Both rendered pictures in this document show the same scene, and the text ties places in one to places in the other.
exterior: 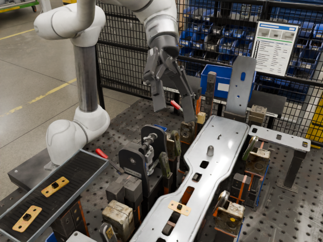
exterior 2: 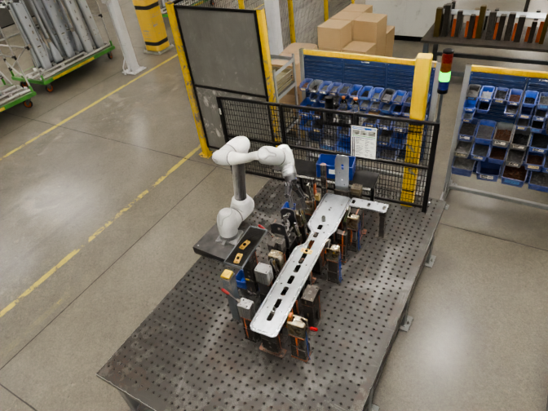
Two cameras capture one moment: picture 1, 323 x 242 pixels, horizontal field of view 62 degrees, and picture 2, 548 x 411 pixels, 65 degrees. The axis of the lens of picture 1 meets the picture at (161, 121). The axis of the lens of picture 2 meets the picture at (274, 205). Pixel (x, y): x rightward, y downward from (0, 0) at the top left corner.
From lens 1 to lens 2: 2.00 m
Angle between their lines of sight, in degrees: 5
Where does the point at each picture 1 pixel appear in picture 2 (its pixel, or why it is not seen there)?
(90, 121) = (243, 206)
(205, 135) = (320, 209)
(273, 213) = (369, 254)
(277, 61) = (369, 149)
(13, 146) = (156, 230)
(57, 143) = (226, 223)
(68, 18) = (237, 157)
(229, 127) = (337, 201)
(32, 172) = (209, 245)
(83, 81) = (238, 183)
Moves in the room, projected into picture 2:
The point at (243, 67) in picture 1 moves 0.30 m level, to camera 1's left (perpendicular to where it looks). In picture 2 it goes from (342, 161) to (302, 165)
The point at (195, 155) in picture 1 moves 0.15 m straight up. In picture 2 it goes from (315, 222) to (314, 206)
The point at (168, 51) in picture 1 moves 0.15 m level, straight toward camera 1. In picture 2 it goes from (293, 180) to (293, 196)
